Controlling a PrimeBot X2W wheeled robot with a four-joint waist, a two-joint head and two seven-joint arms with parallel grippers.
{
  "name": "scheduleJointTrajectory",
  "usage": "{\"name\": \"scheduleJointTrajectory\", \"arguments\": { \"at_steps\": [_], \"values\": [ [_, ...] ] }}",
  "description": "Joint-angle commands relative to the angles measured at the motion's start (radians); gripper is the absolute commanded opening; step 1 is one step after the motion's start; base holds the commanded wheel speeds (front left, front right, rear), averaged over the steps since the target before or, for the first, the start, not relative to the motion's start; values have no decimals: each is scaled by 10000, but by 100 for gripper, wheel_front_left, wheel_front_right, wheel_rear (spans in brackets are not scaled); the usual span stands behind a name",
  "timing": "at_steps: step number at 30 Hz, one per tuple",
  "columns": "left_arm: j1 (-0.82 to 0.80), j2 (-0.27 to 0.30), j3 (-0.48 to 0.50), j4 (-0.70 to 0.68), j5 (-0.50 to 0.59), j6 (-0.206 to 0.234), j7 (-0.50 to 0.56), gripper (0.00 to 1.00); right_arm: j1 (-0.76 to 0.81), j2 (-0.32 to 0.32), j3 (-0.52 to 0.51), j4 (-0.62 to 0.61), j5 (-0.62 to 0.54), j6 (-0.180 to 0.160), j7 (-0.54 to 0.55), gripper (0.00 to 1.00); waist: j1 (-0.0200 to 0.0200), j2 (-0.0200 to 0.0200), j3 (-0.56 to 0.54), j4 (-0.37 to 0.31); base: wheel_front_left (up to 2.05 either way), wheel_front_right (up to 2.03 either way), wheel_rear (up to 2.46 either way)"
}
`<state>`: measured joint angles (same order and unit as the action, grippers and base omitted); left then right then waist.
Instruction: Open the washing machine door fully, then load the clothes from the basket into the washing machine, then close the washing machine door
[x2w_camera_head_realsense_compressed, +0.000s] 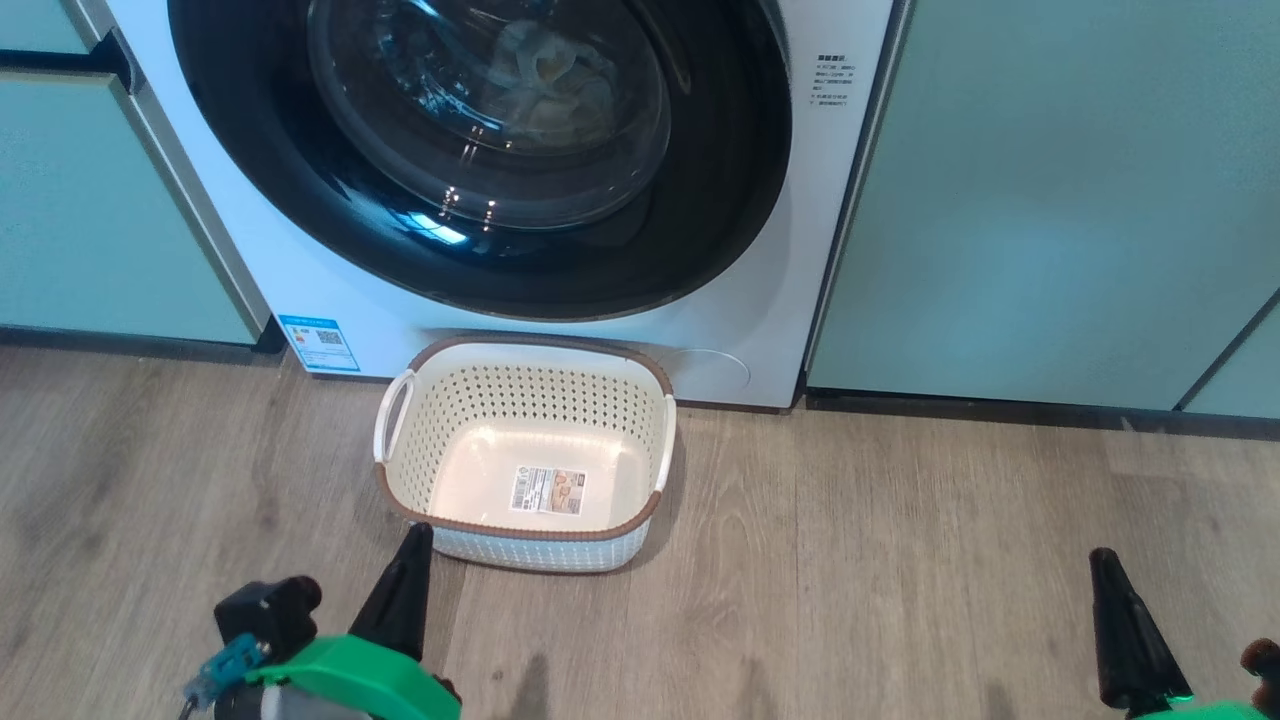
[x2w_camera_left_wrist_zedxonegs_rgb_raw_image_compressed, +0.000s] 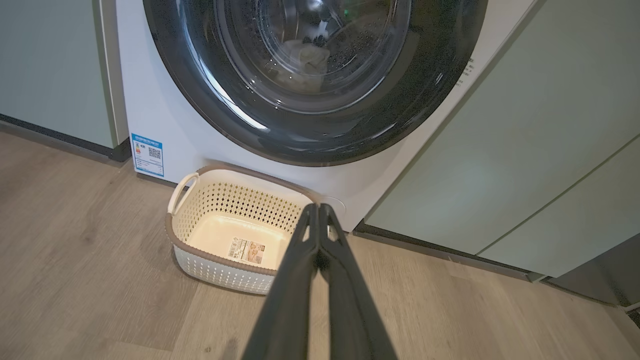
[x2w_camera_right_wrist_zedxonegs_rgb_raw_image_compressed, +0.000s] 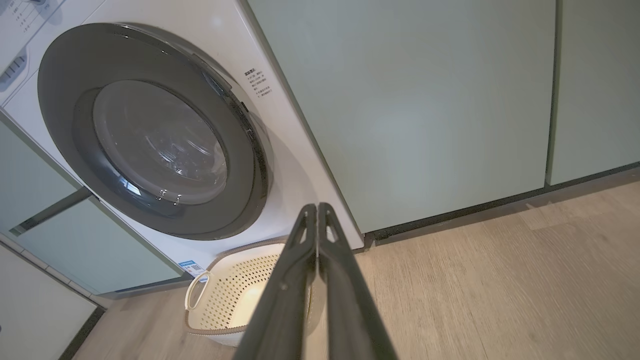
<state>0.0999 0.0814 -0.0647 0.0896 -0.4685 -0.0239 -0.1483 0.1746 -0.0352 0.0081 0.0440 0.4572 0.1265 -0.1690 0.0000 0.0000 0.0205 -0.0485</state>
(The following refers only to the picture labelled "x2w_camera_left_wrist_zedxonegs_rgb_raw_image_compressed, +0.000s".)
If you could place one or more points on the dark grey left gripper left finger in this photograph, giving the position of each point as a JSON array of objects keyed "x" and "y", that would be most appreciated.
[{"x": 285, "y": 310}]

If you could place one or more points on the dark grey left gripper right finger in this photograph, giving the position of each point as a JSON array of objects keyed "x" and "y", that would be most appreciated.
[{"x": 355, "y": 320}]

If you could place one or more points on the black washing machine door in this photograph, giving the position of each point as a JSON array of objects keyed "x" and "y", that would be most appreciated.
[{"x": 350, "y": 135}]

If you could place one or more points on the cream bear print garment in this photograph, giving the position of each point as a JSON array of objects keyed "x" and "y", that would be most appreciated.
[{"x": 305, "y": 65}]

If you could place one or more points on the white front-load washing machine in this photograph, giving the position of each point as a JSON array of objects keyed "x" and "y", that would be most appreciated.
[{"x": 150, "y": 110}]

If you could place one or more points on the paper product label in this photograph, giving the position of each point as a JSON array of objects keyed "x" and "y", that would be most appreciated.
[{"x": 246, "y": 251}]

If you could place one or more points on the white laundry basket brown rim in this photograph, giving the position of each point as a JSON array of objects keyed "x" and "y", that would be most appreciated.
[{"x": 220, "y": 275}]

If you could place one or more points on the round drain filter cover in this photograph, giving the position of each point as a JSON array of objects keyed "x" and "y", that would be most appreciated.
[{"x": 336, "y": 202}]

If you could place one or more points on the pale green tall cabinet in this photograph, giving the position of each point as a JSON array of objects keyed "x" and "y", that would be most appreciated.
[{"x": 500, "y": 175}]

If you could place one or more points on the blue energy label sticker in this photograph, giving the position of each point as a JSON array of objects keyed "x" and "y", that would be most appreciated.
[{"x": 147, "y": 155}]

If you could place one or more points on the pale green cabinet grey panel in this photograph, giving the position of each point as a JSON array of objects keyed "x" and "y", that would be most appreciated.
[{"x": 50, "y": 65}]

